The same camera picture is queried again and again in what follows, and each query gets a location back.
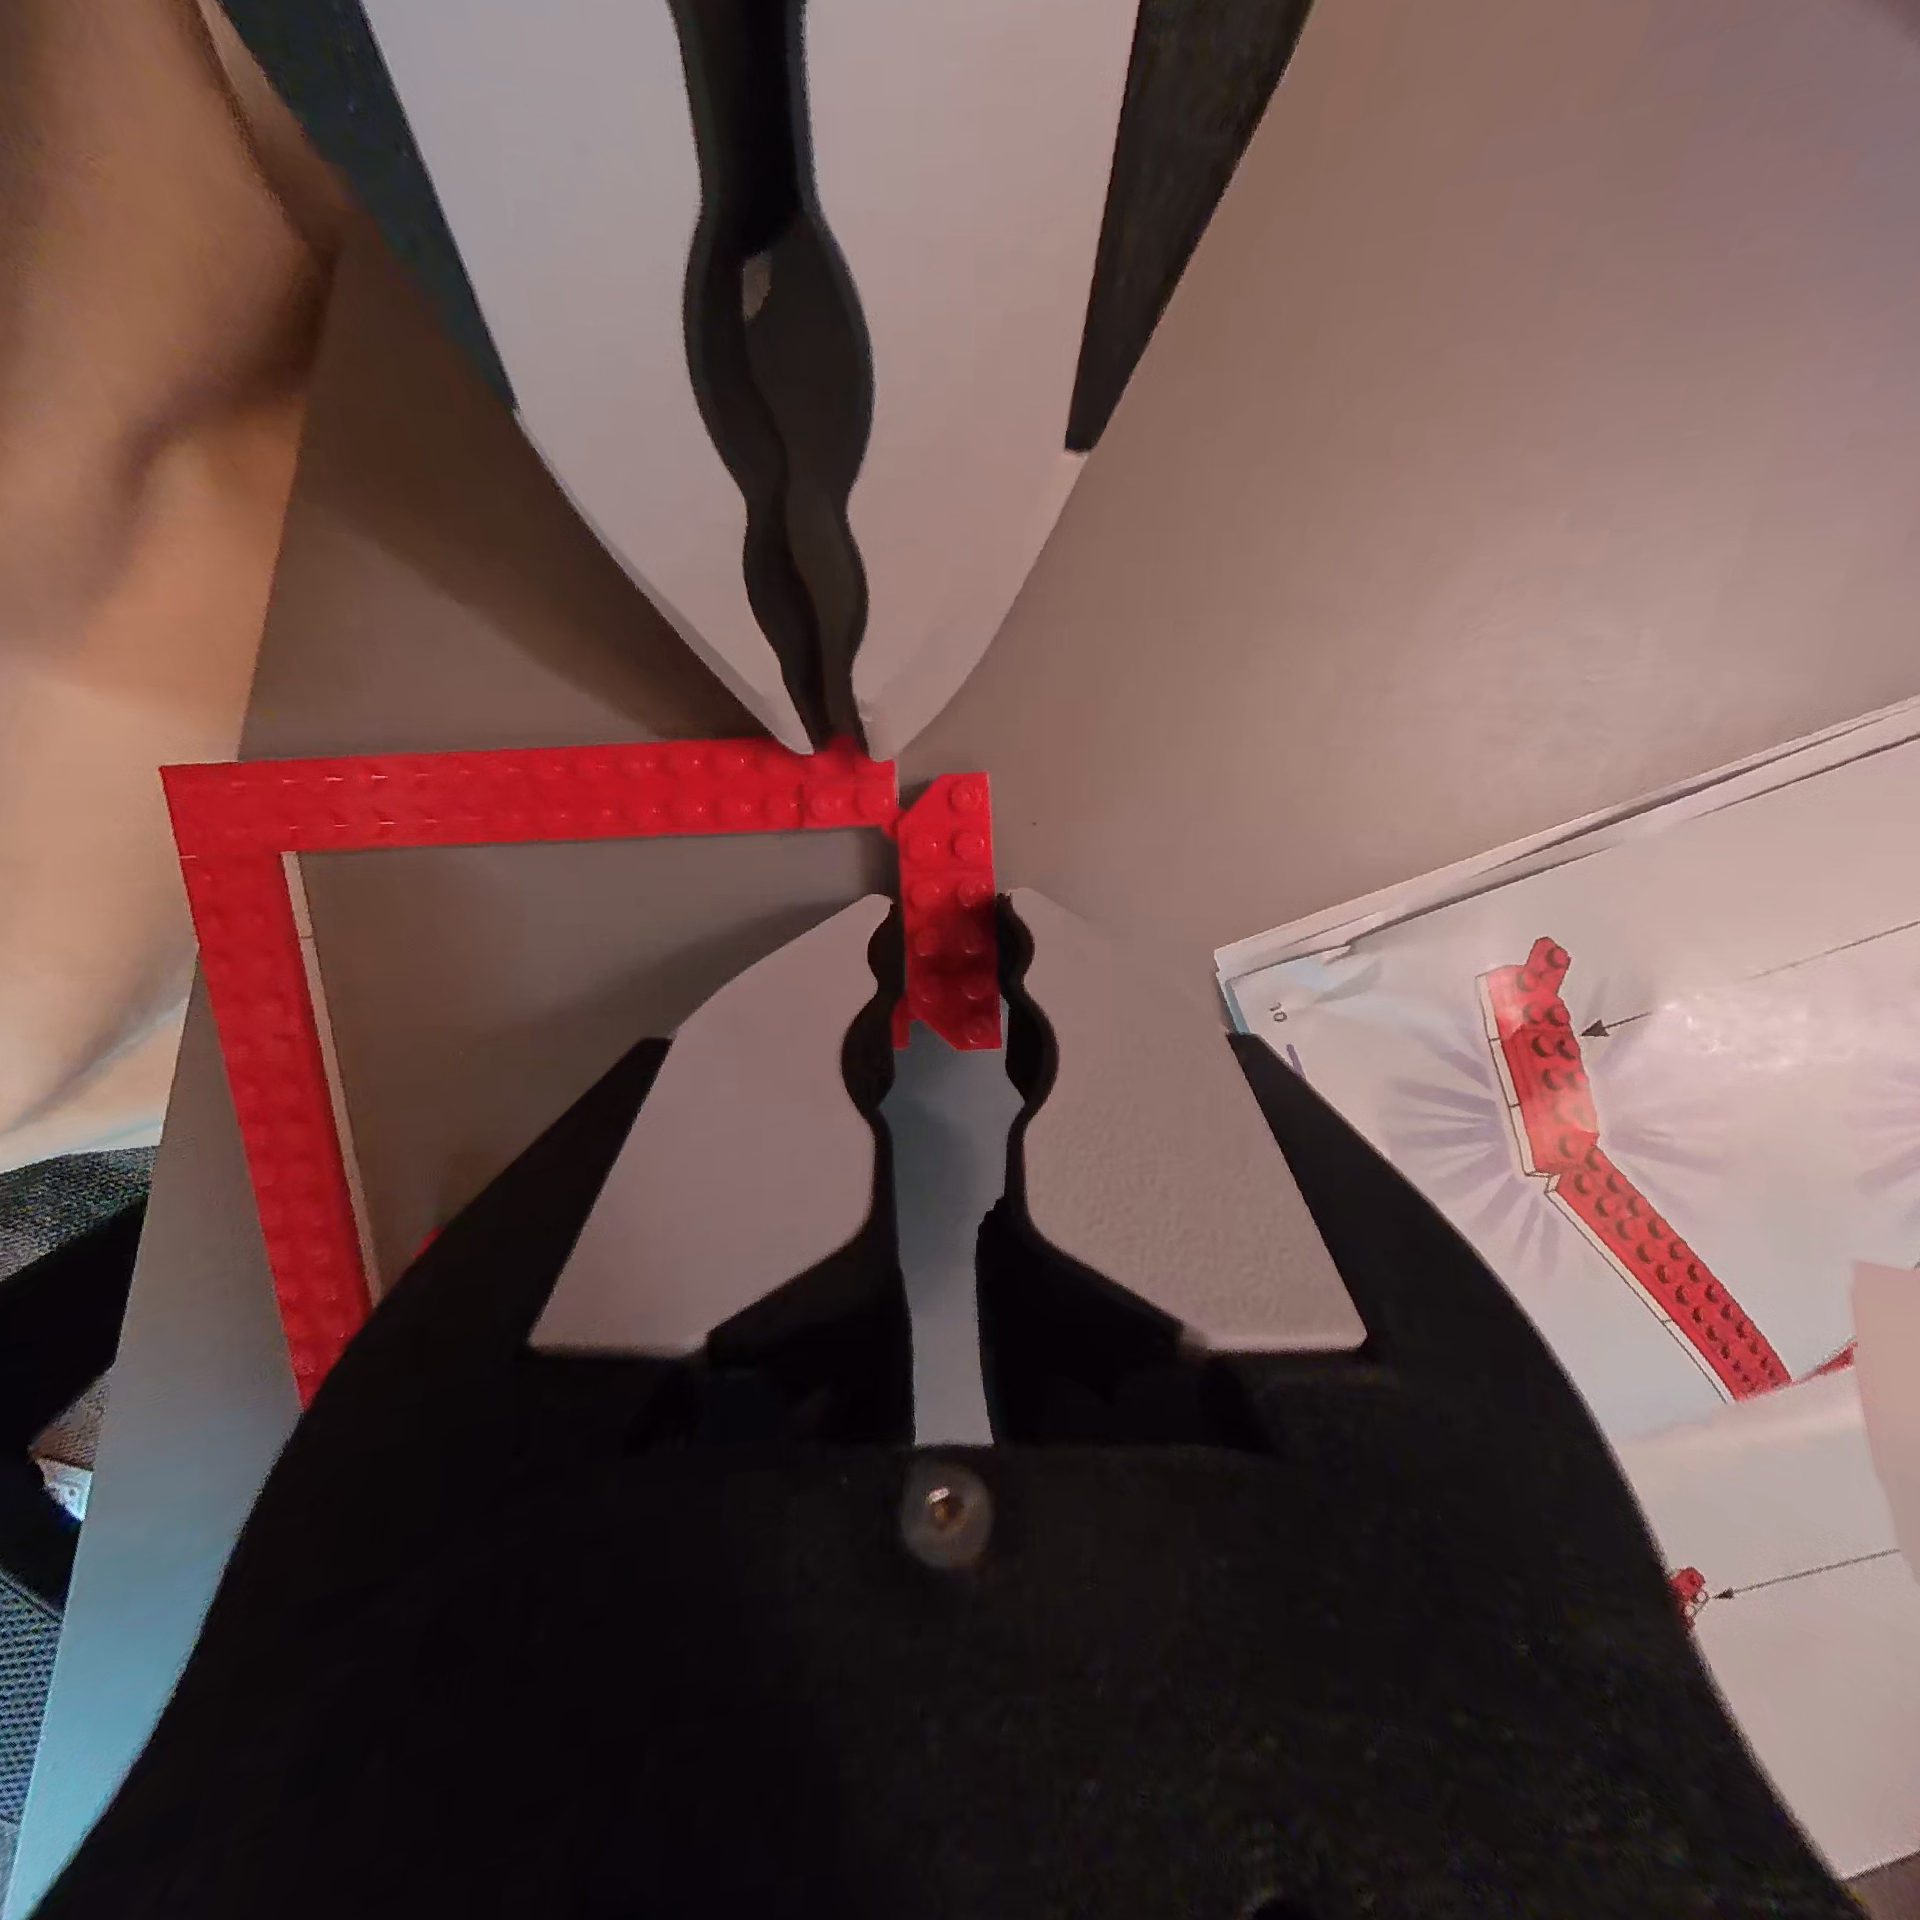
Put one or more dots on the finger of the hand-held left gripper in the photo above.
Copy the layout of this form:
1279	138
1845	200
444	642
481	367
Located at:
570	299
961	299

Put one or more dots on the white instruction booklet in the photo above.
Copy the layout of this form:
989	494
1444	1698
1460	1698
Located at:
1770	1049

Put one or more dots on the grey desk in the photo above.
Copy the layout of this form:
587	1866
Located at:
1501	450

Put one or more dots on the person's beige shirt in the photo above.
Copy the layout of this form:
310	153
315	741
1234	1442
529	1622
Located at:
121	600

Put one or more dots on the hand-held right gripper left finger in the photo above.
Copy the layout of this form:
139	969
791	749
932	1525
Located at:
721	1171

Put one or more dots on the red brick frame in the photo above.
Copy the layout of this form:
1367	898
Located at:
451	797

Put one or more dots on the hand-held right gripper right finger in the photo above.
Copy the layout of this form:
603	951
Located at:
1172	1184

